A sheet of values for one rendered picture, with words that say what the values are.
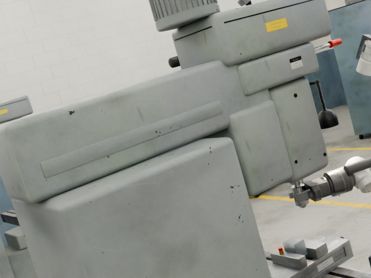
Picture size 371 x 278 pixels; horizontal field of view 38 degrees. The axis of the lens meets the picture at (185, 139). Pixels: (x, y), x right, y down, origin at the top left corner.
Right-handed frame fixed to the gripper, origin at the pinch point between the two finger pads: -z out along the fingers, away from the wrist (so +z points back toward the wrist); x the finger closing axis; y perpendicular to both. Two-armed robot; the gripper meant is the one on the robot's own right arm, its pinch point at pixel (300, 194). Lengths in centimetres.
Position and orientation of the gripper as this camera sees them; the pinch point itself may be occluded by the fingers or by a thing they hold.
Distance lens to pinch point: 190.2
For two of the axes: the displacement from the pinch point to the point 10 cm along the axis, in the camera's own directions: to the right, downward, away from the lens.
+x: 1.4, 1.0, -9.8
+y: 2.9, 9.5, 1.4
